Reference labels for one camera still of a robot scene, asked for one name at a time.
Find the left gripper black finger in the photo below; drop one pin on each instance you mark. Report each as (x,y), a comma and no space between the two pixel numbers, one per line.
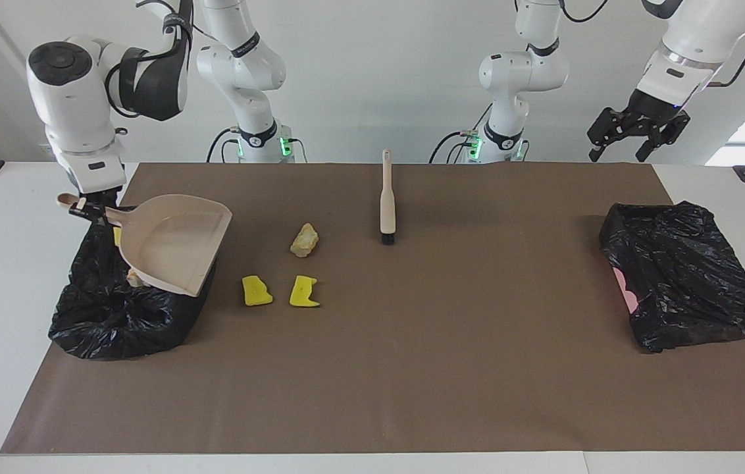
(654,145)
(599,141)

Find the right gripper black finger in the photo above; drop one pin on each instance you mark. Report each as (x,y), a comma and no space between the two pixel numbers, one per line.
(106,221)
(89,210)

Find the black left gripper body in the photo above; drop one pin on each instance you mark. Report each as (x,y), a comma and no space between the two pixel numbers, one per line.
(649,115)

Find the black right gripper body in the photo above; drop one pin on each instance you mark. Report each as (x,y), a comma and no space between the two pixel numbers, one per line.
(106,199)

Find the yellow sponge wedge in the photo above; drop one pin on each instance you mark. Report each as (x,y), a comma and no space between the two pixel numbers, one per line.
(116,236)

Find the beige plastic dustpan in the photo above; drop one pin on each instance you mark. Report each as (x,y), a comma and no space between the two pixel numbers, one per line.
(175,243)

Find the yellow notched sponge piece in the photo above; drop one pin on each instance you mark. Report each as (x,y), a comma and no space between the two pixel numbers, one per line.
(303,293)

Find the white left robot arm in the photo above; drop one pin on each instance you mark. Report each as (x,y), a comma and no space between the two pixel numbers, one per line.
(524,72)

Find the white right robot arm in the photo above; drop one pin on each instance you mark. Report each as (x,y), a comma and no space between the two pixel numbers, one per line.
(70,99)

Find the black plastic trash bag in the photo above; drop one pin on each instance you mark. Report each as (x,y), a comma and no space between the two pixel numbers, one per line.
(688,283)
(116,322)

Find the pink plastic bin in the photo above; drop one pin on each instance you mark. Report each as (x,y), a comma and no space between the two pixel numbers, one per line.
(626,293)

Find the brown table mat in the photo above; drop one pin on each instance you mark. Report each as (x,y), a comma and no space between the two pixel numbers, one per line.
(372,408)

